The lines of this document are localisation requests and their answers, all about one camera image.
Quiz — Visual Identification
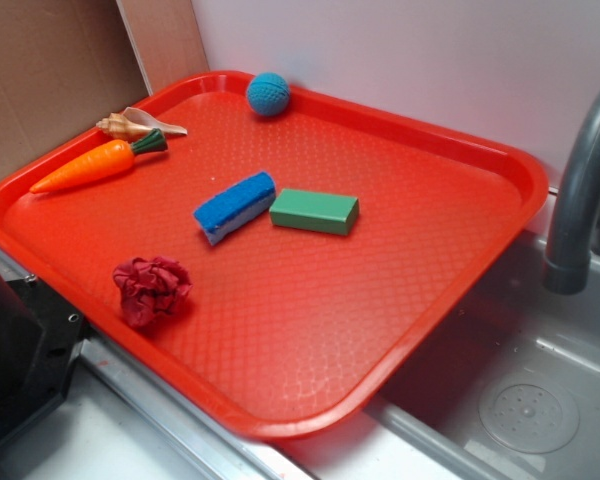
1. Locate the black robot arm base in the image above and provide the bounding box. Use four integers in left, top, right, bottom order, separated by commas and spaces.
0, 274, 84, 447

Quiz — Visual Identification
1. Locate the blue sponge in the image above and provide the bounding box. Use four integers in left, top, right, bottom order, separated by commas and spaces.
193, 172, 276, 246

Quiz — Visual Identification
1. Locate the red plastic tray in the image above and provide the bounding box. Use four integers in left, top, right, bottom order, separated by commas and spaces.
0, 72, 548, 440

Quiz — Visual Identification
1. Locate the green rectangular block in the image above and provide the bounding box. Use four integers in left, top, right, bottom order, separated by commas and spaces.
269, 188, 360, 236

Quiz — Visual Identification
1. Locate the blue textured ball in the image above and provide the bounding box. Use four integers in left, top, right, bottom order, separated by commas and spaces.
246, 72, 291, 117

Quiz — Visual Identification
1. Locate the crumpled red cloth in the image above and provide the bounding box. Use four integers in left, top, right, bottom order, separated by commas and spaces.
112, 256, 192, 329

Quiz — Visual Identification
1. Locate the orange toy carrot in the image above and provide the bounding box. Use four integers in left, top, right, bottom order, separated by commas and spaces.
29, 129, 168, 194

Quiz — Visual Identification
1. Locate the beige seashell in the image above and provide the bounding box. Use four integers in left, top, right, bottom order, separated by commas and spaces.
96, 107, 188, 141

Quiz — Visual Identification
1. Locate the grey faucet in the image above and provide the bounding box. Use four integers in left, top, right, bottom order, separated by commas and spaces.
542, 92, 600, 295

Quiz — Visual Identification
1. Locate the grey toy sink basin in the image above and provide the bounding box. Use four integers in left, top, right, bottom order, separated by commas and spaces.
283, 235, 600, 479

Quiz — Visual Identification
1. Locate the brown cardboard panel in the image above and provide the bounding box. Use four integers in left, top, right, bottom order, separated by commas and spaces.
0, 1, 208, 180

